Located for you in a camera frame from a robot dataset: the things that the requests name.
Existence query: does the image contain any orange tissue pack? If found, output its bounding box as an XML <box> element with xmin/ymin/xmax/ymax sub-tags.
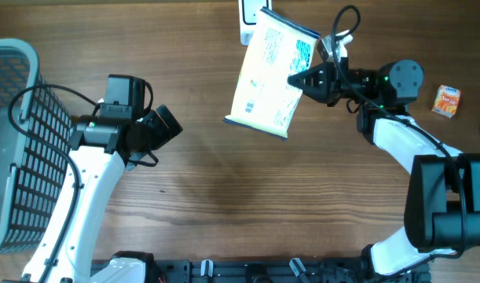
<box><xmin>431</xmin><ymin>85</ymin><xmax>461</xmax><ymax>118</ymax></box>

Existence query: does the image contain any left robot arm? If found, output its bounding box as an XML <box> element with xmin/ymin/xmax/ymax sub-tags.
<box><xmin>8</xmin><ymin>75</ymin><xmax>182</xmax><ymax>282</ymax></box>

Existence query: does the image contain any grey plastic shopping basket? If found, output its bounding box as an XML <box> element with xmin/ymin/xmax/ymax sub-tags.
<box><xmin>0</xmin><ymin>39</ymin><xmax>71</xmax><ymax>254</ymax></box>

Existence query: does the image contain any white yellow wet wipes pack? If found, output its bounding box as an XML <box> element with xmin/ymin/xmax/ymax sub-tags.
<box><xmin>224</xmin><ymin>8</ymin><xmax>321</xmax><ymax>140</ymax></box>

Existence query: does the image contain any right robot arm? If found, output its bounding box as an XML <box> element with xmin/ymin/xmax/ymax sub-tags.
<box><xmin>288</xmin><ymin>60</ymin><xmax>480</xmax><ymax>282</ymax></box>

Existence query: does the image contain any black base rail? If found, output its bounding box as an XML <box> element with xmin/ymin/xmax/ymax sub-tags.
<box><xmin>91</xmin><ymin>257</ymin><xmax>431</xmax><ymax>283</ymax></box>

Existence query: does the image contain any white barcode scanner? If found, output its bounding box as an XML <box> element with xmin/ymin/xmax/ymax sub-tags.
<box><xmin>238</xmin><ymin>0</ymin><xmax>272</xmax><ymax>46</ymax></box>

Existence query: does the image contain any black camera cable right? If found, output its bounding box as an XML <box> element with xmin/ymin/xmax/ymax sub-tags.
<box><xmin>331</xmin><ymin>4</ymin><xmax>468</xmax><ymax>260</ymax></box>

